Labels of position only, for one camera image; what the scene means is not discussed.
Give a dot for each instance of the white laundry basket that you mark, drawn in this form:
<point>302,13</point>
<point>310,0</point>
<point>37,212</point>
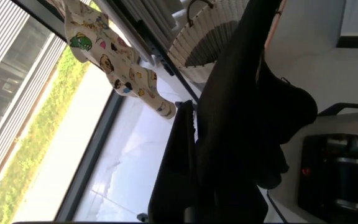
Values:
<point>197,40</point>

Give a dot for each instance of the black garment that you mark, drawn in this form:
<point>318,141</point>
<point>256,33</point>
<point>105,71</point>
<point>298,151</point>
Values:
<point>244,124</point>

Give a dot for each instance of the pink clothes hanger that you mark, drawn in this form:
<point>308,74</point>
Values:
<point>273,28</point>

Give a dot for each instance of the grey curtain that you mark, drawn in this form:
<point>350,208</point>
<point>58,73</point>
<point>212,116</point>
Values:
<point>148,21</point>

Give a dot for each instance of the window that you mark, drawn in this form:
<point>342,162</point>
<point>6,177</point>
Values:
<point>26,109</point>

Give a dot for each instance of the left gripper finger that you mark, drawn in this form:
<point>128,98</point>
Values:
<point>176,174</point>

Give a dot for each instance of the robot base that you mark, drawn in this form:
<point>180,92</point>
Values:
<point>331,174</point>

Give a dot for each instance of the cream printed garment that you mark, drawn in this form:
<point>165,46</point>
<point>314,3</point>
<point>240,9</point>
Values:
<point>120,62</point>

